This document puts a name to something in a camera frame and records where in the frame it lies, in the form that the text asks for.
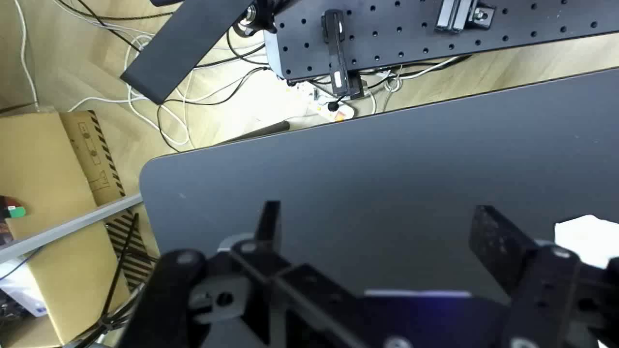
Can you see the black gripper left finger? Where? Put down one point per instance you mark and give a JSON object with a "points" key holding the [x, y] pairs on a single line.
{"points": [[167, 296]]}

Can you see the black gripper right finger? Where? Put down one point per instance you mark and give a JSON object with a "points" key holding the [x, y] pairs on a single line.
{"points": [[548, 296]]}

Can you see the white cloth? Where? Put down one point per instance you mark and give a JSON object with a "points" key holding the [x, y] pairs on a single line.
{"points": [[591, 238]]}

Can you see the grey metal bar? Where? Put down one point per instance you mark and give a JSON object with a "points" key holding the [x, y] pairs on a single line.
{"points": [[70, 226]]}

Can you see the white plastic bag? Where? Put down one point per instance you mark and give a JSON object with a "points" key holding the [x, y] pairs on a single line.
{"points": [[20, 290]]}

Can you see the small green red item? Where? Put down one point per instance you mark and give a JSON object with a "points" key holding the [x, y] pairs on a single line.
{"points": [[16, 211]]}

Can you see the cardboard box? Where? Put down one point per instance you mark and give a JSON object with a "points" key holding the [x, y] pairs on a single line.
{"points": [[45, 166]]}

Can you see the white power strip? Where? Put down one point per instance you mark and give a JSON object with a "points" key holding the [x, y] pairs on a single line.
{"points": [[335, 108]]}

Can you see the black flat plate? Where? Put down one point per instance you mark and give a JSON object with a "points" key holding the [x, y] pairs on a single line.
{"points": [[186, 44]]}

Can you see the black optical breadboard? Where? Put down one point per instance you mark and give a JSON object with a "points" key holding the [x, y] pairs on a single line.
{"points": [[399, 31]]}

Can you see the corner bracket with screw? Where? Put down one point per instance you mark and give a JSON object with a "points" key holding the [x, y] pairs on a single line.
{"points": [[484, 13]]}

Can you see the aluminium extrusion rail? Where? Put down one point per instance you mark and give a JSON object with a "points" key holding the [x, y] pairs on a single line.
{"points": [[451, 11]]}

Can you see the black mount clamp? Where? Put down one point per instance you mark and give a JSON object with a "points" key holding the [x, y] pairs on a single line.
{"points": [[335, 44]]}

